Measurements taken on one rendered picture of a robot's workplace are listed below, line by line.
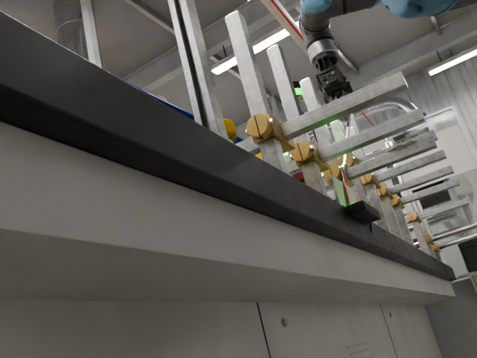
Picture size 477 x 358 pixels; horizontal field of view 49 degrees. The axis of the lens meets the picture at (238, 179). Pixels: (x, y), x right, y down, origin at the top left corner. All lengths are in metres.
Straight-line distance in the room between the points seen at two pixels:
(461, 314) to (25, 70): 3.60
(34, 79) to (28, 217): 0.12
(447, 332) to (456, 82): 7.46
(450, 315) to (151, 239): 3.40
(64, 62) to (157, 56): 7.62
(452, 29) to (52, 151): 9.48
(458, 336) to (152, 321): 3.15
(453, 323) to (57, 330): 3.35
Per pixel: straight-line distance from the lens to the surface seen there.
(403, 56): 9.86
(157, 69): 8.15
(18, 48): 0.49
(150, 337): 0.89
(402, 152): 1.56
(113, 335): 0.82
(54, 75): 0.51
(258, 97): 1.12
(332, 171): 1.52
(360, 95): 1.08
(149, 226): 0.60
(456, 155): 3.86
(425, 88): 10.91
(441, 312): 3.90
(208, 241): 0.71
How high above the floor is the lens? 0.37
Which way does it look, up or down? 20 degrees up
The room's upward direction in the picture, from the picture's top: 14 degrees counter-clockwise
